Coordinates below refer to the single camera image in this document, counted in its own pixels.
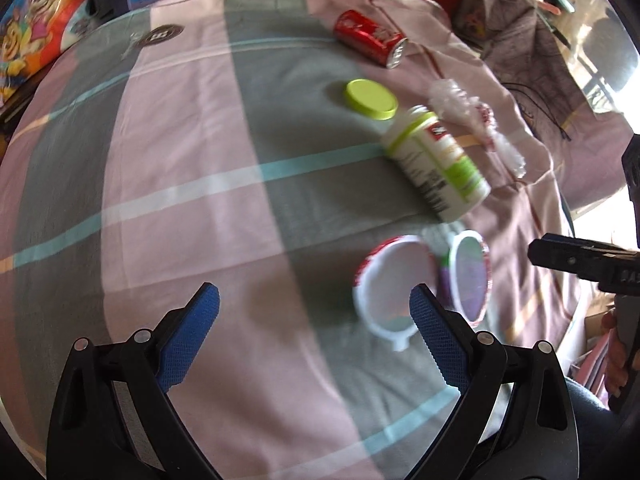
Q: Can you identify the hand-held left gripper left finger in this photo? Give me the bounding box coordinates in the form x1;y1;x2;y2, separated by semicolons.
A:
46;281;223;480

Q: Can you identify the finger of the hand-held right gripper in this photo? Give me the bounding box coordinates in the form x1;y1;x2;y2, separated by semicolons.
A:
529;232;640;283
621;132;640;251

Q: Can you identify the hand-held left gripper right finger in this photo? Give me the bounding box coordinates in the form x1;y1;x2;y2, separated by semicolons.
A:
402;282;581;480

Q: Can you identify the clear red-rimmed plastic cup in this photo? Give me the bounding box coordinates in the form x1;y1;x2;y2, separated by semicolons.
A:
352;235;443;352

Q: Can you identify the white supplement bottle green label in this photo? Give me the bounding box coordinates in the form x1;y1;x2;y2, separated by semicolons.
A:
381;106;492;222

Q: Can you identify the clear plastic wrapper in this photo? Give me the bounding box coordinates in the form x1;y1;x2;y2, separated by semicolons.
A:
429;79;526;178

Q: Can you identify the lime green bottle lid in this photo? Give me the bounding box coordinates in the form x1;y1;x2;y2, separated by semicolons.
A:
343;79;399;121

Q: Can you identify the red soda can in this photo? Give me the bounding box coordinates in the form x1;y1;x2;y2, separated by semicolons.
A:
333;9;408;69

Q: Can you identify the person's right hand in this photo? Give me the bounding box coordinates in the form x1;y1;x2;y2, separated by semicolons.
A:
602;310;632;397

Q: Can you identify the person's leg in jeans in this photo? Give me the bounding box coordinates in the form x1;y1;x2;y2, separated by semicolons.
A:
565;380;623;480

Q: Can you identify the pink and grey plaid tablecloth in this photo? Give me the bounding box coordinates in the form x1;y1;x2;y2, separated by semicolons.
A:
0;0;581;480

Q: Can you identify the dark patterned cloth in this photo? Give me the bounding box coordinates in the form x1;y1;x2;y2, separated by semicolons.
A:
452;0;631;211

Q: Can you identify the cartoon dog gift bag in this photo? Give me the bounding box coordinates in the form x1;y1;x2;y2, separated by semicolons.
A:
0;0;93;106

